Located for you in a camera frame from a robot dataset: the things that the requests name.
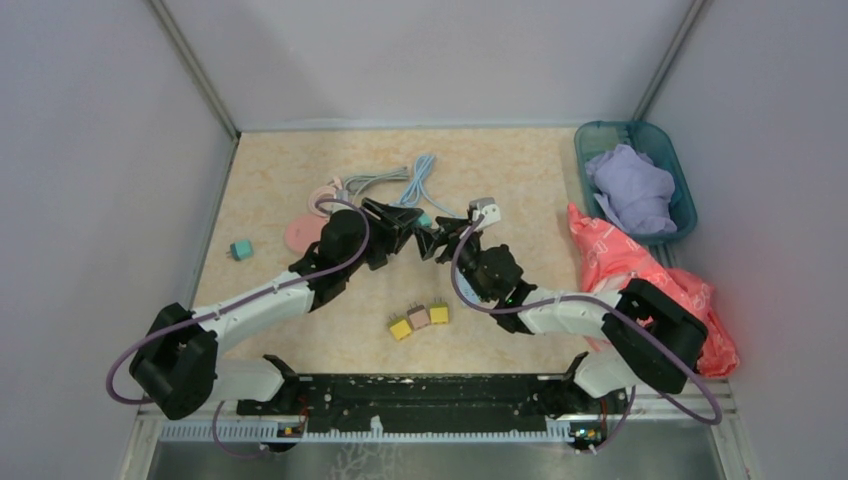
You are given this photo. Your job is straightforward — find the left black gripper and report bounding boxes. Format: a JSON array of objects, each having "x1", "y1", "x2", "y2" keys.
[{"x1": 342, "y1": 196, "x2": 422, "y2": 277}]

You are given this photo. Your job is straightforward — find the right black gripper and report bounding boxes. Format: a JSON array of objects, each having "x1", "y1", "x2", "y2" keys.
[{"x1": 412, "y1": 216, "x2": 492, "y2": 303}]

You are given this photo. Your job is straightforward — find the light blue power strip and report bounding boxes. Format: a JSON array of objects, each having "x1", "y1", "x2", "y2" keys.
[{"x1": 456, "y1": 270, "x2": 480, "y2": 304}]

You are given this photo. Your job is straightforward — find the yellow charger plug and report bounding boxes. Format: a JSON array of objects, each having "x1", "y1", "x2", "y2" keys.
[
  {"x1": 428, "y1": 302, "x2": 450, "y2": 325},
  {"x1": 388, "y1": 316, "x2": 413, "y2": 341}
]

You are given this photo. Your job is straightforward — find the teal USB charger plug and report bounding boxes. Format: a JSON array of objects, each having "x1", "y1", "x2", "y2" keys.
[{"x1": 228, "y1": 239, "x2": 254, "y2": 261}]

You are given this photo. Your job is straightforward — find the green USB charger plug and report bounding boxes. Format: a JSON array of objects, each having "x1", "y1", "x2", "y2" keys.
[{"x1": 416, "y1": 213, "x2": 432, "y2": 228}]

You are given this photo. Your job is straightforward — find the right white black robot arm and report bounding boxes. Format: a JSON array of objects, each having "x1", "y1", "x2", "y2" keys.
[{"x1": 413, "y1": 211, "x2": 707, "y2": 412}]

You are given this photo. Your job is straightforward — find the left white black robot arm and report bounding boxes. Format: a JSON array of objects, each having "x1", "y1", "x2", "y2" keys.
[{"x1": 120, "y1": 198, "x2": 424, "y2": 420}]

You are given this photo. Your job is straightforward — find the pink brown charger plug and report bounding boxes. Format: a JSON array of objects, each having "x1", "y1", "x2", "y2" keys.
[{"x1": 406, "y1": 305, "x2": 431, "y2": 331}]

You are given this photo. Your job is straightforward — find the red patterned plastic bag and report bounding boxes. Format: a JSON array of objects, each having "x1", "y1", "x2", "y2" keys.
[{"x1": 566, "y1": 202, "x2": 741, "y2": 379}]

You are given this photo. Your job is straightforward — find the teal plastic basket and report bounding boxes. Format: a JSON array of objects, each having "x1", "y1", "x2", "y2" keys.
[{"x1": 574, "y1": 120, "x2": 698, "y2": 246}]

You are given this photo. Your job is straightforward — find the lavender cloth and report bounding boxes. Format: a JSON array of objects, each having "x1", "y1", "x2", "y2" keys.
[{"x1": 585, "y1": 144, "x2": 677, "y2": 235}]

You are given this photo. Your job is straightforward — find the light blue cord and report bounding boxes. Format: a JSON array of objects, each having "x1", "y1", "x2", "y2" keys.
[{"x1": 396, "y1": 154, "x2": 458, "y2": 220}]

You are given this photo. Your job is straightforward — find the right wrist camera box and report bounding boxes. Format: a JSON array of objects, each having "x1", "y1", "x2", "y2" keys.
[{"x1": 468, "y1": 197, "x2": 502, "y2": 231}]

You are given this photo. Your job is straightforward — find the grey cord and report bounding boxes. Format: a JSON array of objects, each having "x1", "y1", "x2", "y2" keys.
[{"x1": 343, "y1": 166, "x2": 411, "y2": 197}]

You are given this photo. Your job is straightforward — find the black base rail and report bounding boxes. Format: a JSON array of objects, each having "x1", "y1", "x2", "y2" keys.
[{"x1": 236, "y1": 373, "x2": 627, "y2": 434}]

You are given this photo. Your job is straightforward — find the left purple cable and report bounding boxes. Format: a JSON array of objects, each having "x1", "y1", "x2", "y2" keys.
[{"x1": 105, "y1": 197, "x2": 370, "y2": 461}]

